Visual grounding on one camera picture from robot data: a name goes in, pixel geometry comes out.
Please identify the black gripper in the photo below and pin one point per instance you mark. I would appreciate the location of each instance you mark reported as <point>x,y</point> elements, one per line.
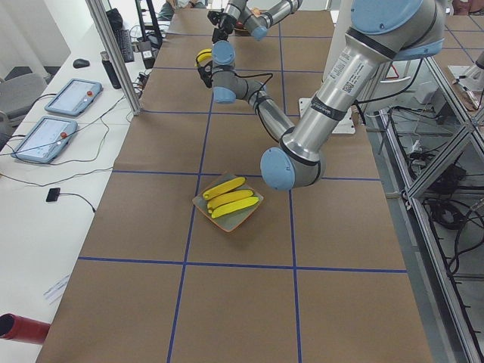
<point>223,22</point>

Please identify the yellow banana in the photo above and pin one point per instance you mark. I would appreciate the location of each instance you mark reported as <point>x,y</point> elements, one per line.
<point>228,198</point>
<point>223,188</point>
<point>234,206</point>
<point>203,55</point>

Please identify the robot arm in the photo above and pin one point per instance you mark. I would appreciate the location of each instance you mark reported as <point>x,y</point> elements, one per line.
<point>238,12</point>
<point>379,32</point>

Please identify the black keyboard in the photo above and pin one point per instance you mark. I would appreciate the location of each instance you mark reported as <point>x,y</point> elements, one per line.
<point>124,43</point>

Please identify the black water bottle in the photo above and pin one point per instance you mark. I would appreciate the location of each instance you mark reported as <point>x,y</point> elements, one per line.
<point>109,69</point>

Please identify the black computer mouse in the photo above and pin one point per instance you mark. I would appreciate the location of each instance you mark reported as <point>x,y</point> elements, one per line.
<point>81,63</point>

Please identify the blue teach pendant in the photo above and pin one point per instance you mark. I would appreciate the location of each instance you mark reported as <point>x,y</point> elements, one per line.
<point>74,98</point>
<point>44,142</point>

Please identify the small black box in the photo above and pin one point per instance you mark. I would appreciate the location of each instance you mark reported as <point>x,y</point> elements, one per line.
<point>53,195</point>

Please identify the red cylinder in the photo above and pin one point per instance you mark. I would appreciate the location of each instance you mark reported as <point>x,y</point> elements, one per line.
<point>22,329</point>

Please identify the aluminium frame post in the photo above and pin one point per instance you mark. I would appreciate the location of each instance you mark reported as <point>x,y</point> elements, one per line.
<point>105,32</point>

